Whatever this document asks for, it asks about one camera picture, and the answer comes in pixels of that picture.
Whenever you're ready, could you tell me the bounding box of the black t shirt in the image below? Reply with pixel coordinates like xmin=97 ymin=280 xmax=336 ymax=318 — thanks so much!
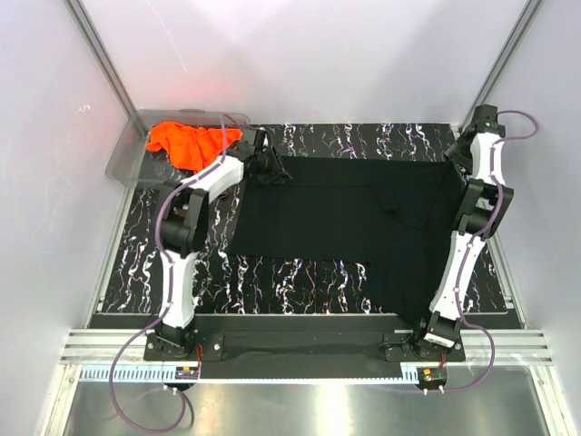
xmin=229 ymin=156 xmax=465 ymax=323

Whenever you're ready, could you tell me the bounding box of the clear plastic bin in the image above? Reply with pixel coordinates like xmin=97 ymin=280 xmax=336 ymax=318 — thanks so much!
xmin=105 ymin=109 xmax=251 ymax=189

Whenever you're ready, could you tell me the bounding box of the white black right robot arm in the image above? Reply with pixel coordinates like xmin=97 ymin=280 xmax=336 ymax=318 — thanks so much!
xmin=409 ymin=104 xmax=514 ymax=361

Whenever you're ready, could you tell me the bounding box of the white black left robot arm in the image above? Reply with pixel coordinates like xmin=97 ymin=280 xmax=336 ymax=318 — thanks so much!
xmin=150 ymin=127 xmax=290 ymax=360

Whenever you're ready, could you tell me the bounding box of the orange t shirt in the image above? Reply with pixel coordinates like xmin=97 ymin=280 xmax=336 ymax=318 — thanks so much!
xmin=145 ymin=122 xmax=242 ymax=173

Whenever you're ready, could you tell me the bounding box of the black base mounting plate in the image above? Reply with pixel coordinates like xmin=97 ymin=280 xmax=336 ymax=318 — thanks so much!
xmin=143 ymin=312 xmax=467 ymax=381

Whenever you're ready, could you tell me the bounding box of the right black connector box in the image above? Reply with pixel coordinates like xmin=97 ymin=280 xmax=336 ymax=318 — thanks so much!
xmin=418 ymin=367 xmax=448 ymax=395

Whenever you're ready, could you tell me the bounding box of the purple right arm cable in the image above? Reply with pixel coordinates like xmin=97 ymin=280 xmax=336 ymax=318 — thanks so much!
xmin=374 ymin=110 xmax=540 ymax=394

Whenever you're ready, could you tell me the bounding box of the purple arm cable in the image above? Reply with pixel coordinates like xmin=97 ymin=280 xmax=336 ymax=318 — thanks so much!
xmin=110 ymin=114 xmax=241 ymax=432
xmin=374 ymin=110 xmax=540 ymax=394

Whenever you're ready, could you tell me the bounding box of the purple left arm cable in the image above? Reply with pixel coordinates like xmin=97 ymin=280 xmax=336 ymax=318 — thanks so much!
xmin=110 ymin=114 xmax=241 ymax=432

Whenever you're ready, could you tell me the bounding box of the right aluminium frame post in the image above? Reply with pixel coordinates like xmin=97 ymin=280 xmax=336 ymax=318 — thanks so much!
xmin=458 ymin=0 xmax=546 ymax=133

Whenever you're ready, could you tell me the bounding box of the aluminium frame post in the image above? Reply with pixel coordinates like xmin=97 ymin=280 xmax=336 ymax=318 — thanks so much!
xmin=64 ymin=0 xmax=136 ymax=117
xmin=458 ymin=0 xmax=546 ymax=133

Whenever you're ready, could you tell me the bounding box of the aluminium front rail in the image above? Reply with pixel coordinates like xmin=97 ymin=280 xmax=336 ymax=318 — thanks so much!
xmin=60 ymin=329 xmax=551 ymax=366

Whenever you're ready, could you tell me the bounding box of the left aluminium frame post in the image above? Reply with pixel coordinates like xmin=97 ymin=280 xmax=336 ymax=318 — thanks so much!
xmin=64 ymin=0 xmax=136 ymax=117

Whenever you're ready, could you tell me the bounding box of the white slotted cable duct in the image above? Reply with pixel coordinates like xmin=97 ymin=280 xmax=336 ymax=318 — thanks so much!
xmin=80 ymin=364 xmax=194 ymax=383

